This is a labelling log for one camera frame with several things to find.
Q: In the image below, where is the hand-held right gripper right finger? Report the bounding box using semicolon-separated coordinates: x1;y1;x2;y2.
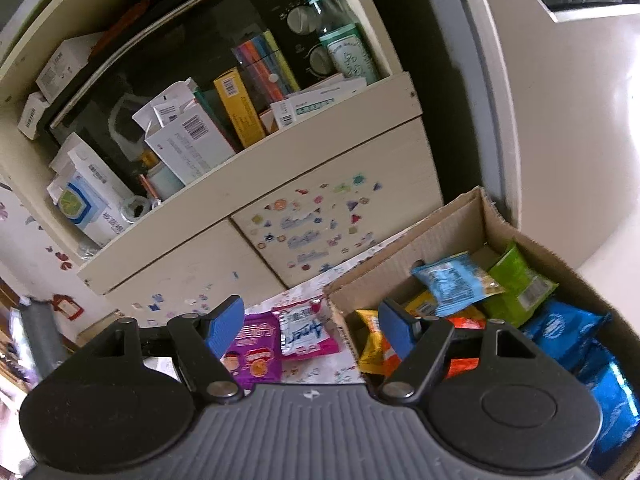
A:
377;299;556;403

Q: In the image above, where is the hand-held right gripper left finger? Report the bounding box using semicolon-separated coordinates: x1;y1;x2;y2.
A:
75;295;246;403

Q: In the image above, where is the orange-yellow snack packet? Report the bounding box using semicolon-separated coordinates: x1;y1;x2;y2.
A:
355;309;403;378

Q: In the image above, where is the small yellow snack packet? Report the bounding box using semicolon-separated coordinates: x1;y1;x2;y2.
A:
404;290;438;317

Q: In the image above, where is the light blue snack packet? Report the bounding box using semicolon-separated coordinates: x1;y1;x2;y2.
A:
411;252;506;318

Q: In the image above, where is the red snack packet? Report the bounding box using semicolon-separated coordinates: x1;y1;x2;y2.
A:
445;305;488;381

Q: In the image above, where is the brown cardboard box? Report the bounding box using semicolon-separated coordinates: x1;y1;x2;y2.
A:
322;185;640;480

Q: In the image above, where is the green snack packet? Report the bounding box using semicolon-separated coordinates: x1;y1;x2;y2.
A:
482;240;560;328

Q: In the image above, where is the shiny blue snack packet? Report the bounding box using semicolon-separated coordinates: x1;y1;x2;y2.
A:
572;340;640;471
520;297;613;373

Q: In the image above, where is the purple snack packet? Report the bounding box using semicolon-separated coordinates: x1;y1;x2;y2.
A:
220;311;282;392

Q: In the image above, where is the pink and white snack packet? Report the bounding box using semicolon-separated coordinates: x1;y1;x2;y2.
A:
272;296;341;359

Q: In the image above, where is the clear glass jar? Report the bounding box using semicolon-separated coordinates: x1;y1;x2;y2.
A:
121;195;162;223

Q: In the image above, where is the pale round jar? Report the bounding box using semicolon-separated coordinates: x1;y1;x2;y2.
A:
149;164;187;202

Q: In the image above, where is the white wooden cabinet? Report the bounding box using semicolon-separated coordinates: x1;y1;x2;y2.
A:
0;0;446;321

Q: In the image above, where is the large white barcode box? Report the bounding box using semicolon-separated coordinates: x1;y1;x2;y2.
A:
144;107;237;187

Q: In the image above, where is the grey padded pole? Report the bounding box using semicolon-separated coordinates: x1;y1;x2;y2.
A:
17;297;71;386

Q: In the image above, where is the white box with blue label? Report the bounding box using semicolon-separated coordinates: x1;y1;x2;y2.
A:
46;147;133;248

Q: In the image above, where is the yellow box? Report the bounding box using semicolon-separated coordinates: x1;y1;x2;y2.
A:
213;67;266;150

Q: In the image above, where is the dark green box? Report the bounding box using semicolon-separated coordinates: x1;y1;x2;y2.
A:
192;87;243;151

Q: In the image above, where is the open white carton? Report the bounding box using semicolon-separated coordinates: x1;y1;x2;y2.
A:
131;77;201;133

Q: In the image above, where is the flat white box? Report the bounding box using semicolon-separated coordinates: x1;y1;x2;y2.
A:
270;76;368;133

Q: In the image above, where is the pack of coloured markers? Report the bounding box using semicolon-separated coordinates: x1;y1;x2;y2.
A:
232;30;301;103

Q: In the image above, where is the white refrigerator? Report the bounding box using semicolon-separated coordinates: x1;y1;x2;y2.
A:
415;0;640;311

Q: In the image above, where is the black toaster oven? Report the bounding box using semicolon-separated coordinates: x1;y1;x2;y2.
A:
47;0;371;171

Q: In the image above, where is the glass bottle with green label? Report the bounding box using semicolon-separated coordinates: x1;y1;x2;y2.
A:
287;0;382;86

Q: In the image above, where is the small white box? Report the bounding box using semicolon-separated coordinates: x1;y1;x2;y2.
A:
17;91;51;141

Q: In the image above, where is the white box with barcode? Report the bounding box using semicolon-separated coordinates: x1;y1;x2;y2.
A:
35;32;108;103

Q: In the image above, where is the red house wall sticker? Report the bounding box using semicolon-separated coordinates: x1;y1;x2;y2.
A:
51;294;85;322

